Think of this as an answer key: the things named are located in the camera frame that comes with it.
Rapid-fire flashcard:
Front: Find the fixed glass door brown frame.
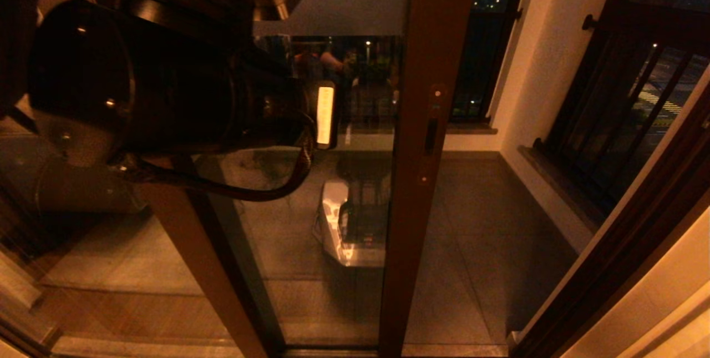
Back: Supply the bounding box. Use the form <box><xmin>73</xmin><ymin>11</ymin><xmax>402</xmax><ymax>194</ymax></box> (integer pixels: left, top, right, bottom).
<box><xmin>0</xmin><ymin>0</ymin><xmax>272</xmax><ymax>358</ymax></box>

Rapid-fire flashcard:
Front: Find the front-load washing machine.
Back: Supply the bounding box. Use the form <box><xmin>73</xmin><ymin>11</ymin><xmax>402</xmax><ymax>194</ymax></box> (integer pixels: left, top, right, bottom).
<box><xmin>0</xmin><ymin>125</ymin><xmax>145</xmax><ymax>248</ymax></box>

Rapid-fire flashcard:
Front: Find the dark brown door jamb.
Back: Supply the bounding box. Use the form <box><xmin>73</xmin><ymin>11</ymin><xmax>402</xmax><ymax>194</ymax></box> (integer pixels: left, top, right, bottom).
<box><xmin>508</xmin><ymin>75</ymin><xmax>710</xmax><ymax>358</ymax></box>

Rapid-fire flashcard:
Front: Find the black metal balcony railing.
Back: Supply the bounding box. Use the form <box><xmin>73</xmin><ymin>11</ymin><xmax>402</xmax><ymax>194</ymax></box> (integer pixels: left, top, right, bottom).
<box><xmin>288</xmin><ymin>0</ymin><xmax>525</xmax><ymax>125</ymax></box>
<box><xmin>532</xmin><ymin>0</ymin><xmax>710</xmax><ymax>225</ymax></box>

